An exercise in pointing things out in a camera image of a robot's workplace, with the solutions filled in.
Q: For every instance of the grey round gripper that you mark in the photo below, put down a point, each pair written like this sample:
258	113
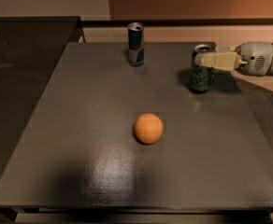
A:
255	58

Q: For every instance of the green soda can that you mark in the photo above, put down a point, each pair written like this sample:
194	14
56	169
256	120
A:
201	78

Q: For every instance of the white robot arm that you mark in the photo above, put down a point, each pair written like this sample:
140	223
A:
250	58

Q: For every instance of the blue silver energy drink can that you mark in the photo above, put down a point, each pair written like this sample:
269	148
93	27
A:
136	43

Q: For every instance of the orange ball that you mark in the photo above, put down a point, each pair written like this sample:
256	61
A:
148	128

